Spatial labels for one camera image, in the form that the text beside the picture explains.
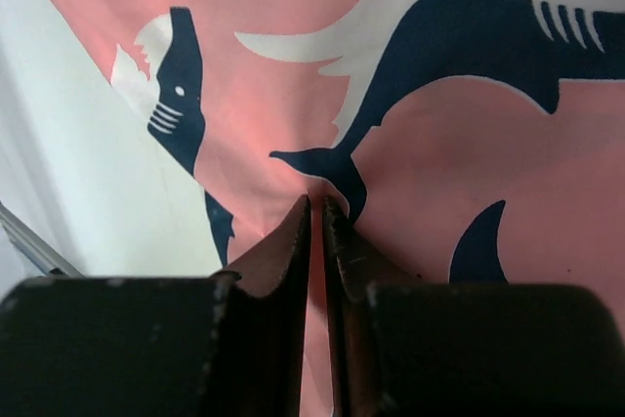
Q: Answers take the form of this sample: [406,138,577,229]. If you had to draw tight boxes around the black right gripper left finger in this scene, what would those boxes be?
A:
[1,197,312,416]

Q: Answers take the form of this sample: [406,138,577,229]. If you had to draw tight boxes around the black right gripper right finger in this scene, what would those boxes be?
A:
[322,199,624,416]

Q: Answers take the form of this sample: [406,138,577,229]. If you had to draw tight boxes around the pink white patterned shorts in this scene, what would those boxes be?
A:
[51,0,624,416]

